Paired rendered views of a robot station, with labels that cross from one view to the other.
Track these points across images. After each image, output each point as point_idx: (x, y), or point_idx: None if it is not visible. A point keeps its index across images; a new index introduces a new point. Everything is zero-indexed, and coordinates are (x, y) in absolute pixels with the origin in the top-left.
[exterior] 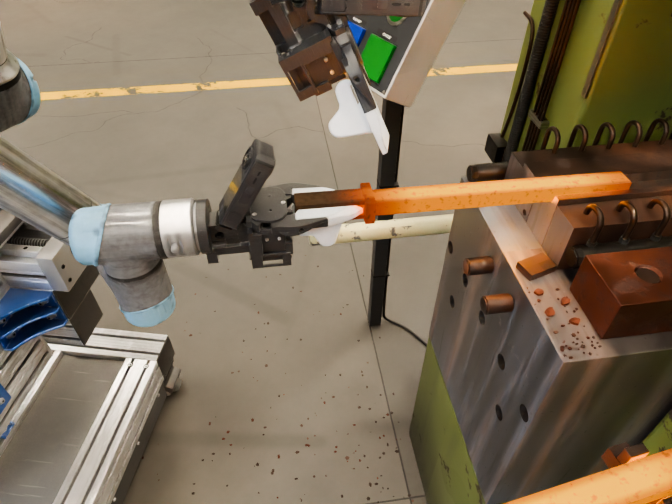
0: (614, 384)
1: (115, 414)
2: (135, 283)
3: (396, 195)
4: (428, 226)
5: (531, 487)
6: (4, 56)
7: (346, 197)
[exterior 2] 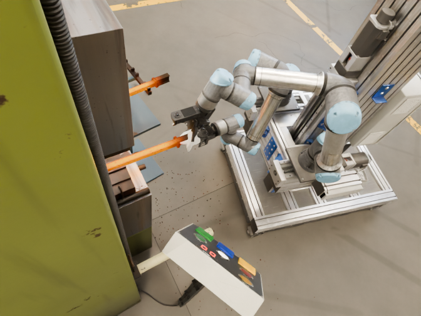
0: None
1: (251, 195)
2: None
3: (169, 143)
4: (161, 252)
5: None
6: (322, 160)
7: (181, 137)
